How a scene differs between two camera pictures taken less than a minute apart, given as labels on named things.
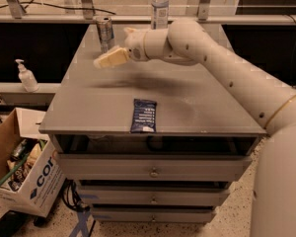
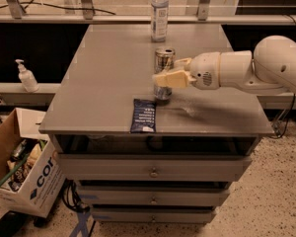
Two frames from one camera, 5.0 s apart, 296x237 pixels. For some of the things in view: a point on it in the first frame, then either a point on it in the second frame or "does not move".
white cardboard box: (25, 172) does not move
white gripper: (135, 45) -> (204, 70)
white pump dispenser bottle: (27, 78) does not move
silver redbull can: (106, 32) -> (163, 61)
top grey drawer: (103, 167) does not move
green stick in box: (8, 175) does not move
